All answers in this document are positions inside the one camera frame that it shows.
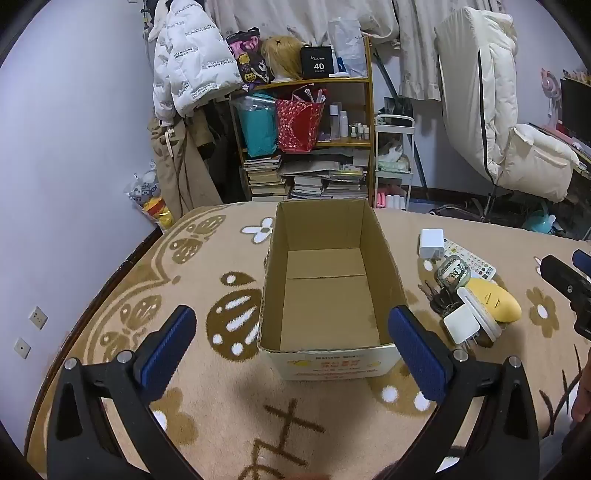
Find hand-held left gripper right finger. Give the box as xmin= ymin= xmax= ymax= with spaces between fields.
xmin=387 ymin=305 xmax=541 ymax=480

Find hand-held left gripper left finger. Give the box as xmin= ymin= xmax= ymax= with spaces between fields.
xmin=46 ymin=305 xmax=199 ymax=480

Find bunch of keys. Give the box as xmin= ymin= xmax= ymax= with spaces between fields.
xmin=418 ymin=282 xmax=462 ymax=315

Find cardboard box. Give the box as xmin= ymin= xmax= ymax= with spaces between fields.
xmin=257 ymin=198 xmax=409 ymax=381

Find large white charger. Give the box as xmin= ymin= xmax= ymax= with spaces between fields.
xmin=419 ymin=228 xmax=445 ymax=259

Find person's right hand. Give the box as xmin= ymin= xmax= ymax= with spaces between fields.
xmin=571 ymin=367 xmax=591 ymax=423

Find small white charger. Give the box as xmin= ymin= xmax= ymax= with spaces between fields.
xmin=443 ymin=307 xmax=482 ymax=346

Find teal plastic object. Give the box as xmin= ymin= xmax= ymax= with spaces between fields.
xmin=524 ymin=210 xmax=557 ymax=234

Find yellow oval case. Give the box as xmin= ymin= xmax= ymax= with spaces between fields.
xmin=464 ymin=277 xmax=522 ymax=324

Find green cartoon earbud case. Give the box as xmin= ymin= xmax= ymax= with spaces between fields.
xmin=435 ymin=255 xmax=472 ymax=289

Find white remote control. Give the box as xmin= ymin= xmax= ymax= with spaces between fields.
xmin=441 ymin=239 xmax=497 ymax=281

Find dark brown bag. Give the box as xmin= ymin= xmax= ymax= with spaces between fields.
xmin=429 ymin=198 xmax=492 ymax=223

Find black monitor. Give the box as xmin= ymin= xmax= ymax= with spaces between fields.
xmin=560 ymin=76 xmax=591 ymax=148

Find khaki trousers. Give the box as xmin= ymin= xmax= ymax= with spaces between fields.
xmin=148 ymin=115 xmax=222 ymax=222

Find pink desk fan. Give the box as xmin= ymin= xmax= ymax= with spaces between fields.
xmin=540 ymin=68 xmax=561 ymax=130

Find cream coat on chair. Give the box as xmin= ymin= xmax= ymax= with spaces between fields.
xmin=434 ymin=7 xmax=583 ymax=204

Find pile of books and magazines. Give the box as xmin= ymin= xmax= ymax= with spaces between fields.
xmin=291 ymin=164 xmax=370 ymax=200

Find green tissue pack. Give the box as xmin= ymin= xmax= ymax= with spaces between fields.
xmin=376 ymin=154 xmax=411 ymax=174

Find stack of old books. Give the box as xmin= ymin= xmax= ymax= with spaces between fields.
xmin=242 ymin=154 xmax=287 ymax=201

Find dark hanging garment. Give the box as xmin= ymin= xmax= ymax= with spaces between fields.
xmin=185 ymin=97 xmax=241 ymax=204

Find white trolley cart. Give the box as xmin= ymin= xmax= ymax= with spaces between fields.
xmin=373 ymin=114 xmax=415 ymax=210

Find flattened cardboard sheets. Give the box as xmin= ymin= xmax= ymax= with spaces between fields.
xmin=279 ymin=148 xmax=370 ymax=176

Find teal bag in plastic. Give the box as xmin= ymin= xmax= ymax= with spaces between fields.
xmin=233 ymin=95 xmax=280 ymax=158

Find dark cloth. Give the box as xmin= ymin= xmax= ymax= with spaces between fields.
xmin=383 ymin=97 xmax=414 ymax=116

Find red gift bag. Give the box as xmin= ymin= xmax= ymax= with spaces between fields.
xmin=276 ymin=90 xmax=327 ymax=154

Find cream ruffled curtain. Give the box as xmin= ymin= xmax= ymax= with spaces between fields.
xmin=203 ymin=0 xmax=462 ymax=100

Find green pole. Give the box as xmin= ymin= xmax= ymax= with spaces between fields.
xmin=373 ymin=46 xmax=403 ymax=116

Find wooden shelf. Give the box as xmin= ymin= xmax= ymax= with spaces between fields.
xmin=228 ymin=37 xmax=375 ymax=201

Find white puffer jacket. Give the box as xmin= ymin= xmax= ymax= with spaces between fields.
xmin=152 ymin=0 xmax=243 ymax=123

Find colourful printed bag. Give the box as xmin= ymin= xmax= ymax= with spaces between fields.
xmin=226 ymin=28 xmax=273 ymax=90

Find black box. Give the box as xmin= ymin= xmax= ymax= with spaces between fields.
xmin=300 ymin=45 xmax=333 ymax=79

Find blond wig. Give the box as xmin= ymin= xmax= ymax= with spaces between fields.
xmin=261 ymin=36 xmax=305 ymax=83

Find clear plastic bag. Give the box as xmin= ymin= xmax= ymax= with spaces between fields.
xmin=329 ymin=17 xmax=368 ymax=77

